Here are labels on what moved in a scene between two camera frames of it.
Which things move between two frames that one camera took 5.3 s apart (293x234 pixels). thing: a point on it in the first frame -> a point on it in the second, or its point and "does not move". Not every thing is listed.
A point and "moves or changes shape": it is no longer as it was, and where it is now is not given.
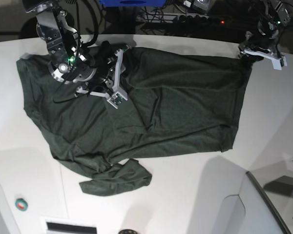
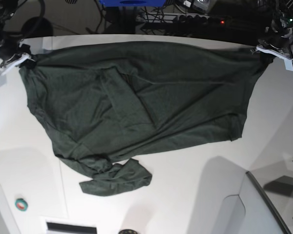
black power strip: (196, 20) does not move
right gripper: (262, 44) -> (280, 45)
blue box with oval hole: (133, 3) does not move
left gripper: (107, 64) -> (21, 56)
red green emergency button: (21, 204) does not move
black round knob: (127, 231) does not move
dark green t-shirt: (177, 104) moves or changes shape
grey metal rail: (270, 201) does not move
